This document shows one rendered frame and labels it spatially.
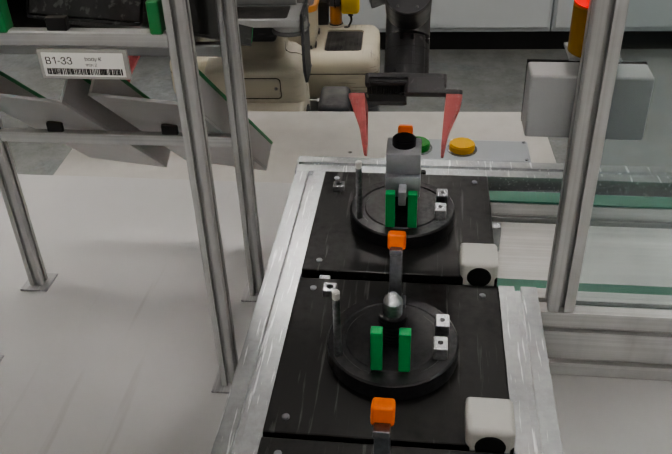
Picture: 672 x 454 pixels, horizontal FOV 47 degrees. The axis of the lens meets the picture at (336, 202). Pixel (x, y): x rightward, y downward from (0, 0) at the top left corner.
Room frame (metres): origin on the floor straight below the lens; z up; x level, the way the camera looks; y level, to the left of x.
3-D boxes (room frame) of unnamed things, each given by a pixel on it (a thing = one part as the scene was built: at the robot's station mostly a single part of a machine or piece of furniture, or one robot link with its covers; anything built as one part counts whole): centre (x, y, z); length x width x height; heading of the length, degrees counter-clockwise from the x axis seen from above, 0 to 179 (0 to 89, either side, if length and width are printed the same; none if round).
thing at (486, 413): (0.61, -0.06, 1.01); 0.24 x 0.24 x 0.13; 82
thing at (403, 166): (0.86, -0.09, 1.06); 0.08 x 0.04 x 0.07; 172
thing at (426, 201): (0.87, -0.09, 0.98); 0.14 x 0.14 x 0.02
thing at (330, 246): (0.87, -0.09, 0.96); 0.24 x 0.24 x 0.02; 82
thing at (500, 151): (1.07, -0.20, 0.93); 0.21 x 0.07 x 0.06; 82
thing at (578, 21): (0.73, -0.26, 1.28); 0.05 x 0.05 x 0.05
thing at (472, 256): (0.76, -0.17, 0.97); 0.05 x 0.05 x 0.04; 82
